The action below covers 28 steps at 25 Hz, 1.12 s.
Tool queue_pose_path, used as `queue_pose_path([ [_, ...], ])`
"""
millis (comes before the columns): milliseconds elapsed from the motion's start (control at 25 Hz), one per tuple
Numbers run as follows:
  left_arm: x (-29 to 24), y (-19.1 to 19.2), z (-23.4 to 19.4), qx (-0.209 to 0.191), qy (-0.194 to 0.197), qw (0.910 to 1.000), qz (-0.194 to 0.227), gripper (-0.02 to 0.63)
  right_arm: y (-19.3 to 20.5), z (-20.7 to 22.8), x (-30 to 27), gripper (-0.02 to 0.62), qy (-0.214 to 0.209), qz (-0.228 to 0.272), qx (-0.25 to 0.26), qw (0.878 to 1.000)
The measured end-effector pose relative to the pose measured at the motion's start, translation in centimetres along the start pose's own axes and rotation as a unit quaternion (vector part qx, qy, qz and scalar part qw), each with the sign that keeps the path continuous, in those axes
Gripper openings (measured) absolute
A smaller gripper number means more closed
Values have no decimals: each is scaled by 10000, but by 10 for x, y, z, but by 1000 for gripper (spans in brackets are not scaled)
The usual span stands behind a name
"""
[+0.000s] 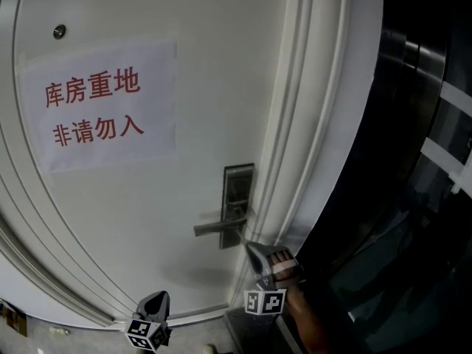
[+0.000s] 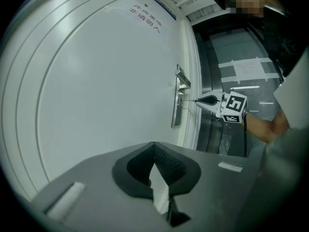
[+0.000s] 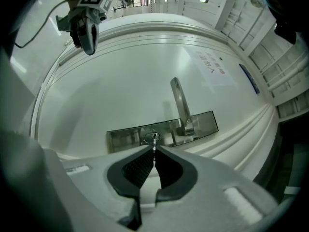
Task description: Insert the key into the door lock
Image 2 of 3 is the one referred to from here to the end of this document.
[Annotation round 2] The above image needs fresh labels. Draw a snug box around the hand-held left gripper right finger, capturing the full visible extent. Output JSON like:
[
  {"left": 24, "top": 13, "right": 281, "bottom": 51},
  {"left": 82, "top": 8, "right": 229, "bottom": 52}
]
[{"left": 154, "top": 141, "right": 253, "bottom": 232}]

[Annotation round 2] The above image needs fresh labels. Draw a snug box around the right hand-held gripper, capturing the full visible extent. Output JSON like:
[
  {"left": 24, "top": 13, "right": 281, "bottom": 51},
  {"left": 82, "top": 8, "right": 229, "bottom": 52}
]
[{"left": 195, "top": 90, "right": 249, "bottom": 125}]

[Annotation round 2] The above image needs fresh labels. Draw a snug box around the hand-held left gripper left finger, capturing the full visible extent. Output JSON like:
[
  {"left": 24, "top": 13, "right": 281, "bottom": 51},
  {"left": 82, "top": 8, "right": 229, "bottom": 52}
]
[{"left": 31, "top": 141, "right": 169, "bottom": 232}]

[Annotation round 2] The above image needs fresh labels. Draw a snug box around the silver door lock plate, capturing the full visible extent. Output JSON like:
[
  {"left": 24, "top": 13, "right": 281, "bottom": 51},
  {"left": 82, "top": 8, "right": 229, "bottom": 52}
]
[{"left": 170, "top": 63, "right": 192, "bottom": 128}]

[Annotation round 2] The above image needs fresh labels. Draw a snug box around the person's right forearm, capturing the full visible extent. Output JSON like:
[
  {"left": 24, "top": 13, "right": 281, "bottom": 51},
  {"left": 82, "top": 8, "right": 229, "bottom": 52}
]
[{"left": 245, "top": 109, "right": 292, "bottom": 145}]

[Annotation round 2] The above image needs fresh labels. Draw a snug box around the glass partition with paper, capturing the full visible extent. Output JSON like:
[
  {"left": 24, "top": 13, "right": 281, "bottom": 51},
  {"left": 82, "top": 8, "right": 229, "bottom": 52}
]
[{"left": 191, "top": 18, "right": 287, "bottom": 158}]

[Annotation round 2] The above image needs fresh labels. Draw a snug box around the blue door sign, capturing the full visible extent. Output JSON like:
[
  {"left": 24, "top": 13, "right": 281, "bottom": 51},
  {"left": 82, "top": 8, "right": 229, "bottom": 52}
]
[{"left": 153, "top": 0, "right": 177, "bottom": 21}]

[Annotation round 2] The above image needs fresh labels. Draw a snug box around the white paper sign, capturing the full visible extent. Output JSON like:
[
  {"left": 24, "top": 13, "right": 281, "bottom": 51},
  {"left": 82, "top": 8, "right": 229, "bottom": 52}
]
[{"left": 106, "top": 0, "right": 171, "bottom": 41}]

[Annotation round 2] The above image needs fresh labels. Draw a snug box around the taped white paper notice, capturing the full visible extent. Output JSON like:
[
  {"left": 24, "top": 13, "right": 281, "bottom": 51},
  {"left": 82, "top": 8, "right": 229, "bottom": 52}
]
[{"left": 218, "top": 56, "right": 281, "bottom": 85}]

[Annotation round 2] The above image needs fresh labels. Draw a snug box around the person's dark top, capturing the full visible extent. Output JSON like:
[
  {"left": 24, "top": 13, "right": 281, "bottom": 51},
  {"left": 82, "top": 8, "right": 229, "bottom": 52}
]
[{"left": 245, "top": 5, "right": 309, "bottom": 78}]

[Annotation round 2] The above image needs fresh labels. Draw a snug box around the silver door lever handle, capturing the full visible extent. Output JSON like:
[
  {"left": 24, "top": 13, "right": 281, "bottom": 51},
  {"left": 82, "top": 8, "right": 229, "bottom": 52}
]
[{"left": 174, "top": 68, "right": 192, "bottom": 89}]

